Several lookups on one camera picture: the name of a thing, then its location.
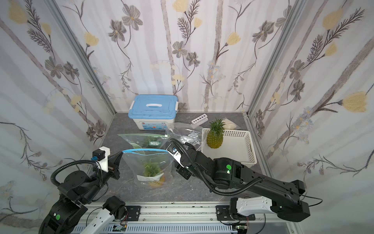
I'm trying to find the clear bag blue zipper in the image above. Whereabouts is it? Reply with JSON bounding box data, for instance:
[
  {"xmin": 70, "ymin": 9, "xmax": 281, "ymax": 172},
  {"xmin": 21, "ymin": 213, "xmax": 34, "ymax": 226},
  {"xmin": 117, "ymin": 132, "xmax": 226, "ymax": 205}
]
[
  {"xmin": 166, "ymin": 122, "xmax": 206, "ymax": 150},
  {"xmin": 122, "ymin": 148, "xmax": 174, "ymax": 188}
]

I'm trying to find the yellow pineapple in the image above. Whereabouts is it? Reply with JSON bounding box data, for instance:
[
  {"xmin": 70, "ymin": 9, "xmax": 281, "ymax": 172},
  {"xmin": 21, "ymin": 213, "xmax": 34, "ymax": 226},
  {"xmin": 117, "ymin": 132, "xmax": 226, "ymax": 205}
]
[
  {"xmin": 143, "ymin": 160, "xmax": 166, "ymax": 188},
  {"xmin": 206, "ymin": 119, "xmax": 225, "ymax": 149}
]

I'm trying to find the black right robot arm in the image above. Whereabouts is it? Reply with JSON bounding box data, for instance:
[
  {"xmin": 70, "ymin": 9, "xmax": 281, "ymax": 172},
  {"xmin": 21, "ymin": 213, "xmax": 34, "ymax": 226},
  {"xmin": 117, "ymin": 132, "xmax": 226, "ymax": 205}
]
[{"xmin": 167, "ymin": 138, "xmax": 311, "ymax": 222}]

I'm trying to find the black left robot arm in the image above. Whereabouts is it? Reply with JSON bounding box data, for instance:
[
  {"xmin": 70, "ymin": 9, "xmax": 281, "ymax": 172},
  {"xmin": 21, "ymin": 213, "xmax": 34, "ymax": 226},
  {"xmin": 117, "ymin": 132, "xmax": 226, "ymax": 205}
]
[{"xmin": 39, "ymin": 152, "xmax": 123, "ymax": 234}]

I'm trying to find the green zipper NIU bag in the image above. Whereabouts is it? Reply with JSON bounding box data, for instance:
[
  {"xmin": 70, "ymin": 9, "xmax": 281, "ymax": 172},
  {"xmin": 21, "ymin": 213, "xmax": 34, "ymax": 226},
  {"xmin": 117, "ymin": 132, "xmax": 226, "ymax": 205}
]
[{"xmin": 118, "ymin": 134, "xmax": 168, "ymax": 149}]

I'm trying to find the small bag of rice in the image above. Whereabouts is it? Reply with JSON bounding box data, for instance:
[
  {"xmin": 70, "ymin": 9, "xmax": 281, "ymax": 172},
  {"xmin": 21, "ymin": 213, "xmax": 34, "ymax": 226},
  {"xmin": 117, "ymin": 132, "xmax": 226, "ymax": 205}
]
[{"xmin": 222, "ymin": 118, "xmax": 240, "ymax": 130}]

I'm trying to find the white test tube rack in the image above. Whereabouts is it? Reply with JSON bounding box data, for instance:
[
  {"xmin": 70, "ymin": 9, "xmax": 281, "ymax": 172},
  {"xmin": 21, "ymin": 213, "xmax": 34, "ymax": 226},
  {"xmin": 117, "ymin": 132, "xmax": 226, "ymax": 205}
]
[{"xmin": 191, "ymin": 114, "xmax": 208, "ymax": 126}]

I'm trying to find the white perforated plastic basket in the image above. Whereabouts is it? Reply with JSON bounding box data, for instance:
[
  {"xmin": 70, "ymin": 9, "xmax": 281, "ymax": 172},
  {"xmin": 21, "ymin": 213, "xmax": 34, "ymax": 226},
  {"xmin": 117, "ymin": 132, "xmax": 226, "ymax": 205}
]
[{"xmin": 201, "ymin": 130, "xmax": 257, "ymax": 168}]

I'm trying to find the blue lid storage box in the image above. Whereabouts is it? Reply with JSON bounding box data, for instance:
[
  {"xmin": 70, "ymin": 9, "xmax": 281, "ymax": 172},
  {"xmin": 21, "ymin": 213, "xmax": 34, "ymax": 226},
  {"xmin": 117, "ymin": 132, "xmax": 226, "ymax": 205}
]
[{"xmin": 128, "ymin": 95, "xmax": 179, "ymax": 130}]

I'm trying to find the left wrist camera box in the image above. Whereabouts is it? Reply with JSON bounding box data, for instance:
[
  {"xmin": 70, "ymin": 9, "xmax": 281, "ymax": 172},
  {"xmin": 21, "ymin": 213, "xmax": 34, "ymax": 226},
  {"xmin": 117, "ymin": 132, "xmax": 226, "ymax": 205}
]
[{"xmin": 91, "ymin": 146, "xmax": 111, "ymax": 173}]

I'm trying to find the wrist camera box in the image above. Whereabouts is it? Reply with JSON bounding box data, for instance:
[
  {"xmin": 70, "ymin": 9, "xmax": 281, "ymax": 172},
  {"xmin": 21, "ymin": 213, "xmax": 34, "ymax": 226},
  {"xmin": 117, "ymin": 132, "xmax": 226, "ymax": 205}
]
[
  {"xmin": 91, "ymin": 146, "xmax": 111, "ymax": 173},
  {"xmin": 167, "ymin": 144, "xmax": 184, "ymax": 167}
]

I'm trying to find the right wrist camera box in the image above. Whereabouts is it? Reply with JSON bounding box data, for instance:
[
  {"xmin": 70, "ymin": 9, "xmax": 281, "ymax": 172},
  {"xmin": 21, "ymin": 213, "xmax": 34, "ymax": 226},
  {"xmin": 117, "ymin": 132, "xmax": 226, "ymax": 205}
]
[{"xmin": 167, "ymin": 144, "xmax": 184, "ymax": 167}]

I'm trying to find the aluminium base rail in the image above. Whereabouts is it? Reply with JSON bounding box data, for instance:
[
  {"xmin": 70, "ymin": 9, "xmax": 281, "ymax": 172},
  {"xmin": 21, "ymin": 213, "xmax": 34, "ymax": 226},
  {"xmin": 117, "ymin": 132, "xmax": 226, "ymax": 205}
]
[{"xmin": 73, "ymin": 201, "xmax": 302, "ymax": 234}]

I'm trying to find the white vented cable duct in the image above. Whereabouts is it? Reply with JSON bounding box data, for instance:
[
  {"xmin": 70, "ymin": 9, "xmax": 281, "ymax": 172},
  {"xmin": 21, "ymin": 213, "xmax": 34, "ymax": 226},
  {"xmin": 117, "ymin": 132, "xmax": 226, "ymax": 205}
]
[{"xmin": 70, "ymin": 223, "xmax": 243, "ymax": 234}]

